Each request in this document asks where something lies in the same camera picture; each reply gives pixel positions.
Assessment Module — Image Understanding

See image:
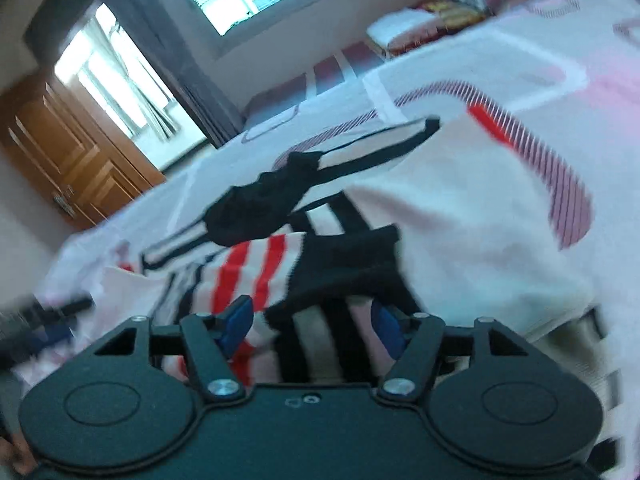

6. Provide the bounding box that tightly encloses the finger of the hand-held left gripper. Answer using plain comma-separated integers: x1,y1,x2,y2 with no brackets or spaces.
30,298,94,319

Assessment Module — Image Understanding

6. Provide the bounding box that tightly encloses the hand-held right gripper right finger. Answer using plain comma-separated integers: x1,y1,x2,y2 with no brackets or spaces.
372,305,533,404

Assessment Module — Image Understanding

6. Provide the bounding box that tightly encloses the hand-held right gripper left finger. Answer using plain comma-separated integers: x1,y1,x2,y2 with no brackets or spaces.
92,295,253,404

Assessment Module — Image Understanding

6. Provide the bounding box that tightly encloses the black white red striped shirt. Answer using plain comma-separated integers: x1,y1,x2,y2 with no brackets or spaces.
100,116,447,386

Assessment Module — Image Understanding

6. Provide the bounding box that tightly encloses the brown wooden door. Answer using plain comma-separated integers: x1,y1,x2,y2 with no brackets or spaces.
0,69,167,232

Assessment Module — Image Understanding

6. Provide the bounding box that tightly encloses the white sheer curtain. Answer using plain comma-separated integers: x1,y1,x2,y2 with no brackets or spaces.
54,4,178,142

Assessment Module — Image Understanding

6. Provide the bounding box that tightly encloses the maroon grey striped bed sheet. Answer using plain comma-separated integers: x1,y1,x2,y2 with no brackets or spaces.
244,40,387,128

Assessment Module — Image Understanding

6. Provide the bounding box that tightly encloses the grey curtain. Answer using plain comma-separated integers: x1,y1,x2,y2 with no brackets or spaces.
75,0,247,148

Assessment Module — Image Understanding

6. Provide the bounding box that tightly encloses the pink white patterned bed sheet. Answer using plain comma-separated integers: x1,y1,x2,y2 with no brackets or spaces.
35,0,640,480

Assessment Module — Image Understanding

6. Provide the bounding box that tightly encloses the white folded towel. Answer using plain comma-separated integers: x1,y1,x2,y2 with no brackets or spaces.
366,7,443,57

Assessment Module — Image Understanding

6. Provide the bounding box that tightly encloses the red yellow patterned blanket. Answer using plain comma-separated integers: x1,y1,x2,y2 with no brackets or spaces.
417,0,493,35

